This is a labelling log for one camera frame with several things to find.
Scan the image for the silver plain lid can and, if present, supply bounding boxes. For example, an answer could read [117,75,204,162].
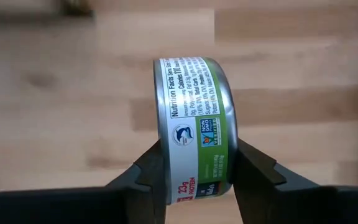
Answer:
[152,56,239,205]

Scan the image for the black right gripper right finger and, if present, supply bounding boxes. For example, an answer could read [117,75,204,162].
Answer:
[233,138,358,224]

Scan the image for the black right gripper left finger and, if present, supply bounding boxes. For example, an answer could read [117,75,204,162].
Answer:
[0,138,167,224]

